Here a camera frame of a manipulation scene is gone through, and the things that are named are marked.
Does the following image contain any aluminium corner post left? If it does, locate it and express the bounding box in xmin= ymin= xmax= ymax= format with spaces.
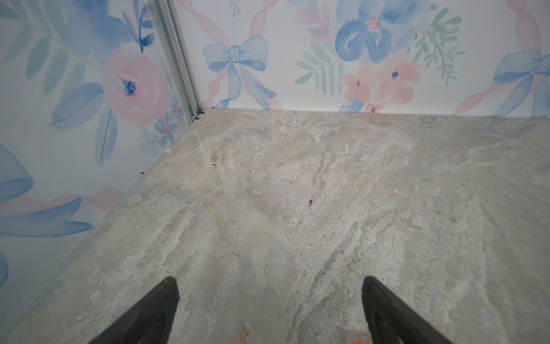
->
xmin=149 ymin=0 xmax=202 ymax=124

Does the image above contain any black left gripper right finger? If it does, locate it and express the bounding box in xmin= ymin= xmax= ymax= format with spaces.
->
xmin=362 ymin=276 xmax=451 ymax=344

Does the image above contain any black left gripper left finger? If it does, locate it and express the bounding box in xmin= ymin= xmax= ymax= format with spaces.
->
xmin=91 ymin=277 xmax=180 ymax=343

